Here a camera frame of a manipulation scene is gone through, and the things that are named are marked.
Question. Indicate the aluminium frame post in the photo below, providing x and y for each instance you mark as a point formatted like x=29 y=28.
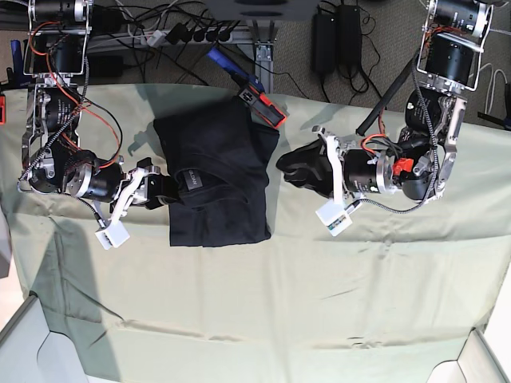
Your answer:
x=263 y=34

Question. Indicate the blue clamp at left edge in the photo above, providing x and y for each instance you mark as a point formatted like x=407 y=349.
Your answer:
x=16 y=79

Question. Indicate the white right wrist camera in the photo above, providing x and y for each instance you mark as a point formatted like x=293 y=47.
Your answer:
x=114 y=235

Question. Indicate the black power adapter brick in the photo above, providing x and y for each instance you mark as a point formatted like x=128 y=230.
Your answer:
x=323 y=44

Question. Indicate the blue orange bar clamp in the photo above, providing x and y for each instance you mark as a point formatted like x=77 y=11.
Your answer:
x=251 y=91

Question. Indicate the black T-shirt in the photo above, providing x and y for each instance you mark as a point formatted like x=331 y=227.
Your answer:
x=218 y=156

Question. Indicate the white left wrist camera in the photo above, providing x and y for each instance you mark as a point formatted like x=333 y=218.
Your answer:
x=334 y=217

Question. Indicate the white bin lower right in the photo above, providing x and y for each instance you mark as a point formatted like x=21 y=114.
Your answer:
x=475 y=363

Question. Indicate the black power strip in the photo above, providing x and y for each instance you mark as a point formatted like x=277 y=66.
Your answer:
x=184 y=34

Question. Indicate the white bin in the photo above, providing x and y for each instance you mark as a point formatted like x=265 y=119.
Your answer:
x=31 y=352
x=475 y=363

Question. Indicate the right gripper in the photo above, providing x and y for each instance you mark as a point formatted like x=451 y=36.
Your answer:
x=148 y=187

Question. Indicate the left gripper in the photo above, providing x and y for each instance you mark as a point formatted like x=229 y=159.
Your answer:
x=319 y=167

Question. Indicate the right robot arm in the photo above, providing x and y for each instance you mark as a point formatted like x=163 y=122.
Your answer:
x=53 y=162

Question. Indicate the white bin lower left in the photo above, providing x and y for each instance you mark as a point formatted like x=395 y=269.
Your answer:
x=31 y=352

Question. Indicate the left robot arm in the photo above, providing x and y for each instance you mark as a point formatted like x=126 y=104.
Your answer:
x=349 y=170

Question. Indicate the black adapter on left floor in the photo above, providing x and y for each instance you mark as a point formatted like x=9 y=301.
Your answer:
x=106 y=66

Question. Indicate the green table cloth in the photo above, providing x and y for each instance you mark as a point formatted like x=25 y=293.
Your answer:
x=385 y=301

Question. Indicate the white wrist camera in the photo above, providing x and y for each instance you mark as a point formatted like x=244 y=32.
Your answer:
x=114 y=235
x=334 y=217

